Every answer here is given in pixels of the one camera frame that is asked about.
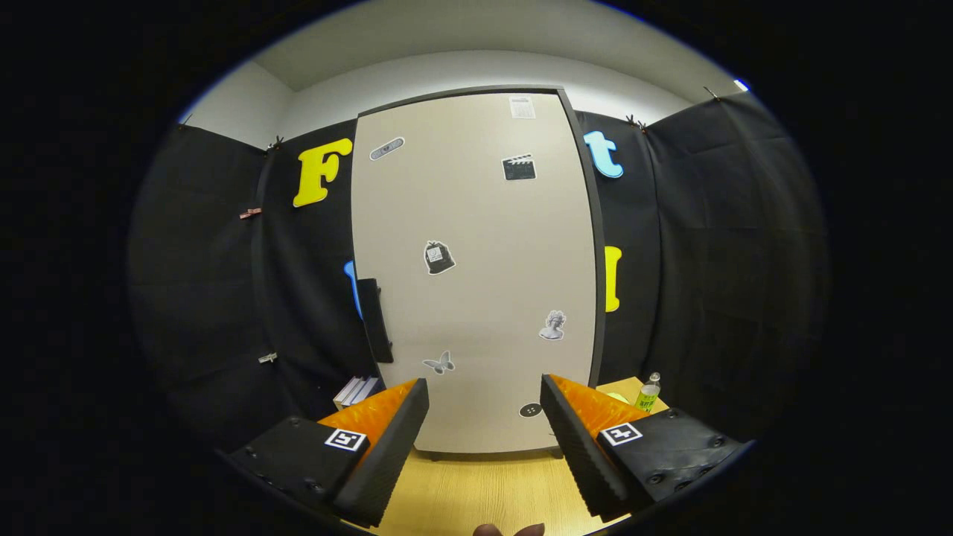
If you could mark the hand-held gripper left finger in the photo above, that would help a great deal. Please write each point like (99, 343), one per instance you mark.
(391, 447)

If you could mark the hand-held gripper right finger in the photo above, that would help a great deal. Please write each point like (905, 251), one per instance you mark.
(581, 454)

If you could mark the beige shoe cabinet door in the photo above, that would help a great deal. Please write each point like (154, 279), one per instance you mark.
(476, 283)

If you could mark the grey shoe cabinet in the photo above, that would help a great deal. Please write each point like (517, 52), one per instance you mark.
(599, 223)

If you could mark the white book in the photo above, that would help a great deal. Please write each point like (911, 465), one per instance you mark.
(356, 390)
(344, 393)

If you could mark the yellow green soft object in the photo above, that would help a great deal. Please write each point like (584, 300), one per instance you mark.
(618, 397)

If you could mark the green label plastic bottle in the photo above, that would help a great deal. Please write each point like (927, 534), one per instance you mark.
(648, 394)

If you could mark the black backdrop cloth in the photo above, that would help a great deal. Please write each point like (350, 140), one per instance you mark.
(707, 260)

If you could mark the red clip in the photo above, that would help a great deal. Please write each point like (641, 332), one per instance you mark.
(250, 213)

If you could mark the black clip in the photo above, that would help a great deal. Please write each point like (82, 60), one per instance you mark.
(276, 143)
(636, 123)
(712, 93)

